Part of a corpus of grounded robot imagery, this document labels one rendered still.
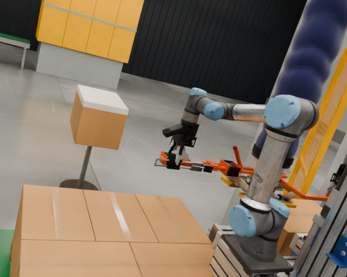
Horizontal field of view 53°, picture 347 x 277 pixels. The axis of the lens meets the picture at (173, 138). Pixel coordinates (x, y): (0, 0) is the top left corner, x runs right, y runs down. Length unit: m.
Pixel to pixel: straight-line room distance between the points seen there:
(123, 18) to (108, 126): 6.04
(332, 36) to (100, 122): 2.03
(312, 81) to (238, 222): 0.85
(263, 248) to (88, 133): 2.09
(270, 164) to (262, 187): 0.09
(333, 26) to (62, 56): 7.59
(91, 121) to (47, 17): 5.80
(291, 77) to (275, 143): 0.66
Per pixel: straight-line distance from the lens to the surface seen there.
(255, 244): 1.47
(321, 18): 1.86
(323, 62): 1.85
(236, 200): 3.48
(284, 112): 1.20
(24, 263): 1.90
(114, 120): 3.15
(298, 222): 2.24
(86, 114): 3.09
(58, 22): 8.73
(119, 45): 9.02
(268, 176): 1.27
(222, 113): 1.50
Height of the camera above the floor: 1.76
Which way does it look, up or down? 16 degrees down
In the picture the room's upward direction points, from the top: 18 degrees clockwise
